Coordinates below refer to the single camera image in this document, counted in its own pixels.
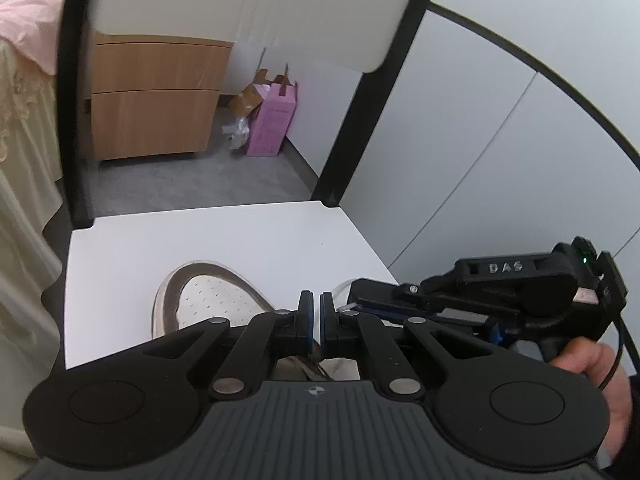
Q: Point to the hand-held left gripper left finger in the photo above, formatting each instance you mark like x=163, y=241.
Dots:
x=310, y=325

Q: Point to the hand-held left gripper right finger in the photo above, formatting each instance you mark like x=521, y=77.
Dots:
x=325, y=325

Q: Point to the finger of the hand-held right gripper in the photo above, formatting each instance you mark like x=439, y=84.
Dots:
x=460, y=321
x=380, y=297

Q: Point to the white and brown sneaker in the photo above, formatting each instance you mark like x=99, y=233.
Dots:
x=215, y=295

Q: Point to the person's right forearm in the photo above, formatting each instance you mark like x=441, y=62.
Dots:
x=634, y=440

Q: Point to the person's right hand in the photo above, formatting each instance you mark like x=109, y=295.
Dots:
x=590, y=360

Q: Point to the pink box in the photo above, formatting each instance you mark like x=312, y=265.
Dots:
x=270, y=125

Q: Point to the crumpled clear plastic bag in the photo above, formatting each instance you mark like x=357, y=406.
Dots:
x=236, y=132

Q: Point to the brown cardboard box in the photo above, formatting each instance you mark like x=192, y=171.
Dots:
x=247, y=100

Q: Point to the wooden nightstand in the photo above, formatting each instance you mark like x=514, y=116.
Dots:
x=155, y=100

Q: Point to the cream quilted bed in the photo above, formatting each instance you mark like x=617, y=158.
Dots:
x=25, y=185

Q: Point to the pink pastel duvet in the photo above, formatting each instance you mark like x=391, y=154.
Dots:
x=27, y=20

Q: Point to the white chair with black frame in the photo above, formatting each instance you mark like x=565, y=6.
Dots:
x=240, y=15

